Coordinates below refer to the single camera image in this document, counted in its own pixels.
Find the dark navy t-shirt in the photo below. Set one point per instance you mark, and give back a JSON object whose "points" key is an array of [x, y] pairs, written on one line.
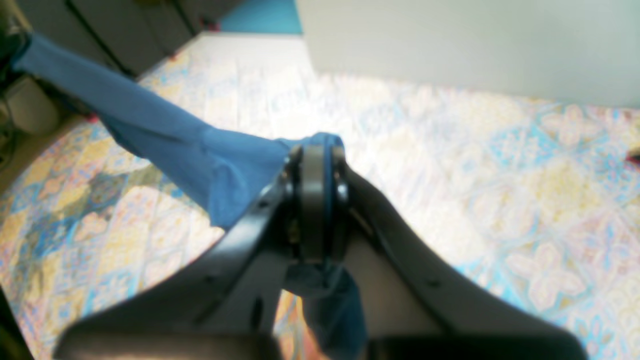
{"points": [[222, 171]]}

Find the white cabinet wall block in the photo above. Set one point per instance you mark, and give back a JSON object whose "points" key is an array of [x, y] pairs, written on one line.
{"points": [[586, 51]]}

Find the patterned colourful tablecloth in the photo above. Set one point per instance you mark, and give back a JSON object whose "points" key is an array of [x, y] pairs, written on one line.
{"points": [[531, 199]]}

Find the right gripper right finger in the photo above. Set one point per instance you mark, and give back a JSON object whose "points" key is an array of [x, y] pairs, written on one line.
{"points": [[414, 305]]}

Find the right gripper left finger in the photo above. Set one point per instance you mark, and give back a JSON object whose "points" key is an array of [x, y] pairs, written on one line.
{"points": [[223, 305]]}

